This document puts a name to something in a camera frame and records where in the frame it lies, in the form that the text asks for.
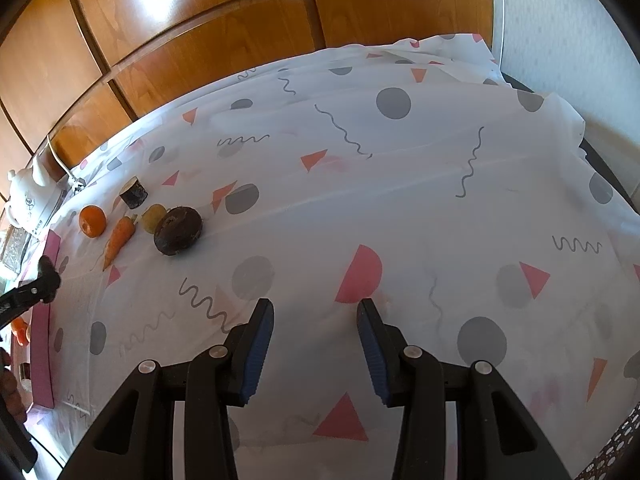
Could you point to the dark dotted seat cushion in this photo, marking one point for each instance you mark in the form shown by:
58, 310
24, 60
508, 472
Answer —
620, 450

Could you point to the person's left hand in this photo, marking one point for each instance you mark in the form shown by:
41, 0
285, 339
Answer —
12, 395

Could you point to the ornate silver tissue box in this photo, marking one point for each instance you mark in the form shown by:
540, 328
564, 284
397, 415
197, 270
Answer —
10, 252

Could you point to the small orange carrot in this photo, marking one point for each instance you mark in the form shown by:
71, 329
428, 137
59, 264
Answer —
119, 240

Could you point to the plain orange mandarin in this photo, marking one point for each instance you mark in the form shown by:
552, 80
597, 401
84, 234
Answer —
92, 221

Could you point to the white patterned tablecloth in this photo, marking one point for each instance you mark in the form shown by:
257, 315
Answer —
400, 185

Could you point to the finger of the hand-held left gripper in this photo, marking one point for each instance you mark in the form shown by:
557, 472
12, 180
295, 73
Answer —
47, 282

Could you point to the cut eggplant piece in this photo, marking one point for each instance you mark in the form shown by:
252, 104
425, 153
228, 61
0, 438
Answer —
134, 195

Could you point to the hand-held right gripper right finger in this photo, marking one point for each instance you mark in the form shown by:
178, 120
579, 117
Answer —
372, 355

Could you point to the white floral ceramic kettle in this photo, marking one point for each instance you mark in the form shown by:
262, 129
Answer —
27, 205

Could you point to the pale yellow round potato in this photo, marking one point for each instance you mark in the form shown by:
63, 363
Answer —
151, 217

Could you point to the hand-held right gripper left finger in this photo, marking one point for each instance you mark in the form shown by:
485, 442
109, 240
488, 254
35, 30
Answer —
257, 355

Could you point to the pink shallow cardboard box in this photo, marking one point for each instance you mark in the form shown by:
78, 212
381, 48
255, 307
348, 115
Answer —
45, 340

